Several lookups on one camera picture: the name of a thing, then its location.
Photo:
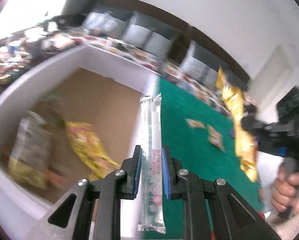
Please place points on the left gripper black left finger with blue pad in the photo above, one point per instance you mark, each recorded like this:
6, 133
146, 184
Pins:
92, 203

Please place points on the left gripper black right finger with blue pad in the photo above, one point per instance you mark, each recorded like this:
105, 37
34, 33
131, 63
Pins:
211, 209

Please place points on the large gold red snack bag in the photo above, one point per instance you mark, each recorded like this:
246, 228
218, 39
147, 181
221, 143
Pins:
245, 147

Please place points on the clear long snack tube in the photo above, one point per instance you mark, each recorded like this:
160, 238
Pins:
151, 184

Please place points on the peanut snack bag yellow edge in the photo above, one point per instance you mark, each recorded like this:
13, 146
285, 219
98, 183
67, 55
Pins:
215, 138

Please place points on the small yellow snack packet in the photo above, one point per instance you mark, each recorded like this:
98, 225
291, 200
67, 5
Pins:
195, 124

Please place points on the clear vacuum sausage pack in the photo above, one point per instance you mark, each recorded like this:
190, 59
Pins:
29, 160

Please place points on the yellow chicken feet snack bag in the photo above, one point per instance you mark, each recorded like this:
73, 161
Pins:
89, 148

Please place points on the person's right hand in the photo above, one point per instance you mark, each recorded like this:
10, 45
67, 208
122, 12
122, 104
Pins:
286, 192

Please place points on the white foam box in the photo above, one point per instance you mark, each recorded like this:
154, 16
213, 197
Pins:
91, 85

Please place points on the green velvet cloth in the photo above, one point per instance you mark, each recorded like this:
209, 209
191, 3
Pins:
191, 145

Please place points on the grey pillow far right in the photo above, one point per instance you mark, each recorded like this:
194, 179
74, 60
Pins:
203, 66

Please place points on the grey pillow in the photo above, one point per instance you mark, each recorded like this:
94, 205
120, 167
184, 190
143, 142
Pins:
107, 21
203, 66
150, 35

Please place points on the floral bed sheet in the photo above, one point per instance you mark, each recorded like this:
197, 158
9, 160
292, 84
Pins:
149, 57

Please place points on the grey pillow centre right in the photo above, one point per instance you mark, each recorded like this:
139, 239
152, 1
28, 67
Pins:
150, 35

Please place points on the grey pillow centre left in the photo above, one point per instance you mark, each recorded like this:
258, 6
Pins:
107, 21

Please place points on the cluttered dark side table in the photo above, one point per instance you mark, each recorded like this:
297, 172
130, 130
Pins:
26, 48

